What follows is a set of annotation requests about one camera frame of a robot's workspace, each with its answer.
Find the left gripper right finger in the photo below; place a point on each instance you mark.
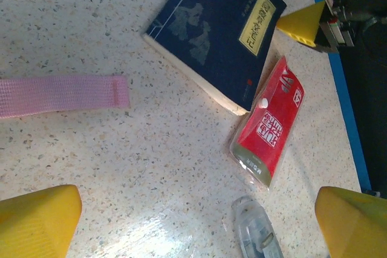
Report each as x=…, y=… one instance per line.
x=356, y=227

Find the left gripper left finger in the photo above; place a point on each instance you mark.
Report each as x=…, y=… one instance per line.
x=36, y=224

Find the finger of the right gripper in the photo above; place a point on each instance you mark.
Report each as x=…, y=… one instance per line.
x=305, y=23

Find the dark blue paperback book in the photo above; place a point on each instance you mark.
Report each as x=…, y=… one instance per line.
x=217, y=34

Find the red stationery packet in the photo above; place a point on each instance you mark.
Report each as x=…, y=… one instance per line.
x=269, y=125

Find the pink school backpack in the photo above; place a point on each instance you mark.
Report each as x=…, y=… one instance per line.
x=60, y=96

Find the blue table edge strip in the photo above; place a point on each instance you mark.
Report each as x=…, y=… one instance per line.
x=347, y=104

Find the small grey metal clip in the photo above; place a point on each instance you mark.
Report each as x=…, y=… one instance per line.
x=257, y=230

